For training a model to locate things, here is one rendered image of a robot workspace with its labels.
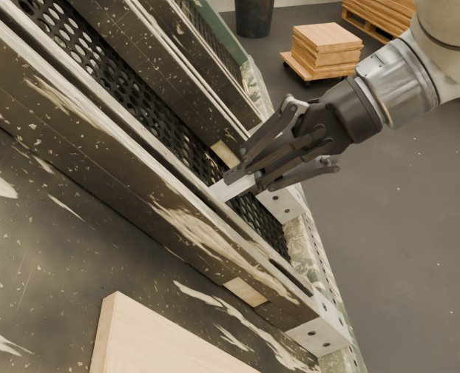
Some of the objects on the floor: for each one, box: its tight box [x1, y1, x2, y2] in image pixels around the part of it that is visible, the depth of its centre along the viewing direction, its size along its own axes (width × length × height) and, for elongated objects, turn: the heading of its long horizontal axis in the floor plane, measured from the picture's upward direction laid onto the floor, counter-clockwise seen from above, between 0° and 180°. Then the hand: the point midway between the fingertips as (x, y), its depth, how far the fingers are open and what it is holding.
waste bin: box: [234, 0, 274, 38], centre depth 439 cm, size 54×54×65 cm
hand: (230, 186), depth 52 cm, fingers closed
